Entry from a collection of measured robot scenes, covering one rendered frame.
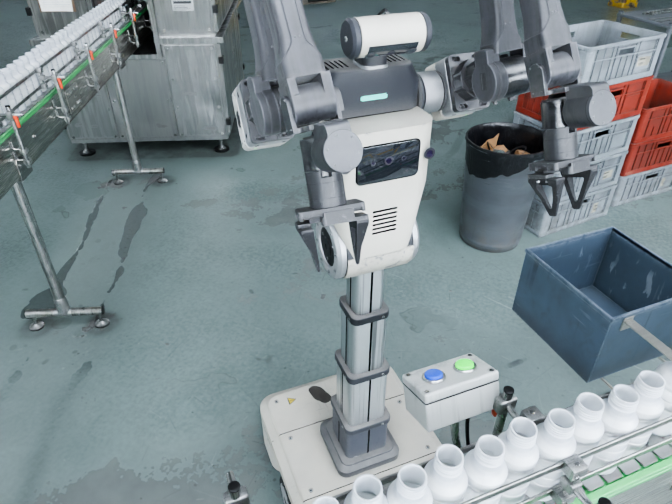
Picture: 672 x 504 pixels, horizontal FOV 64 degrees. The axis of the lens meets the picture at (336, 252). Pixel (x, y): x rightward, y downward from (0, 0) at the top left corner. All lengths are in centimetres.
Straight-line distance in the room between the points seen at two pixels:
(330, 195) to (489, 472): 44
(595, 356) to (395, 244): 58
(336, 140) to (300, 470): 128
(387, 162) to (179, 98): 325
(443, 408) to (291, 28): 62
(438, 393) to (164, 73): 362
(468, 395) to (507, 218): 225
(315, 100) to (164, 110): 356
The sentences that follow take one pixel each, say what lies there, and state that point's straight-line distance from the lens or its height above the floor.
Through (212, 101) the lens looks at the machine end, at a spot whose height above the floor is 42.
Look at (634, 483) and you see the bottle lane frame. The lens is 105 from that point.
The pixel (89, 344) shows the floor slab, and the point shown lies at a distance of 279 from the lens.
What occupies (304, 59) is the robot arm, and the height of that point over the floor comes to 157.
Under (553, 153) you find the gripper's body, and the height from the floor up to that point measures 139.
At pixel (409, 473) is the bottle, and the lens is 77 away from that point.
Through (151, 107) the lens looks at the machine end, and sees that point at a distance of 433.
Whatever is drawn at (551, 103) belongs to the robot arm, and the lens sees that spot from 103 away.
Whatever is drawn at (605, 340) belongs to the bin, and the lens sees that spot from 145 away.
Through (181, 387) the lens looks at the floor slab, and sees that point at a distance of 245.
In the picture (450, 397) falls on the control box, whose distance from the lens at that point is 91.
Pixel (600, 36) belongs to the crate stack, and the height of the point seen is 102.
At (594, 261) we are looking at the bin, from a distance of 180.
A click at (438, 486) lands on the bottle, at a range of 79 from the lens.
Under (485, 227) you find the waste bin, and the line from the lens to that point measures 313.
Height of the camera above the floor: 179
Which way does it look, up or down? 35 degrees down
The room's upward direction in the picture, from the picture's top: straight up
